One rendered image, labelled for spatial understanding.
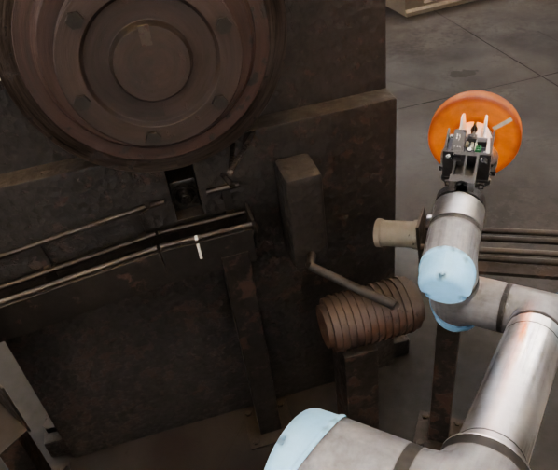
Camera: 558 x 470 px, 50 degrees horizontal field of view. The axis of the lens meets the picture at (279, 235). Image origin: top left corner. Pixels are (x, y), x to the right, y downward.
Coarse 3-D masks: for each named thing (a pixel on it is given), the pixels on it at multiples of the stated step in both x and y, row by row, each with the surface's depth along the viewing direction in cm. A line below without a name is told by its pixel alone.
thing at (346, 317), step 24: (384, 288) 129; (408, 288) 128; (336, 312) 126; (360, 312) 125; (384, 312) 126; (408, 312) 127; (336, 336) 125; (360, 336) 126; (384, 336) 129; (336, 360) 141; (360, 360) 133; (336, 384) 150; (360, 384) 138; (360, 408) 144
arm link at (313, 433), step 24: (312, 408) 65; (288, 432) 61; (312, 432) 61; (336, 432) 60; (360, 432) 60; (384, 432) 62; (288, 456) 60; (312, 456) 59; (336, 456) 58; (360, 456) 58; (384, 456) 57; (408, 456) 57
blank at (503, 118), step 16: (464, 96) 99; (480, 96) 98; (496, 96) 99; (448, 112) 101; (464, 112) 100; (480, 112) 99; (496, 112) 98; (512, 112) 98; (432, 128) 103; (496, 128) 100; (512, 128) 99; (432, 144) 105; (496, 144) 101; (512, 144) 100
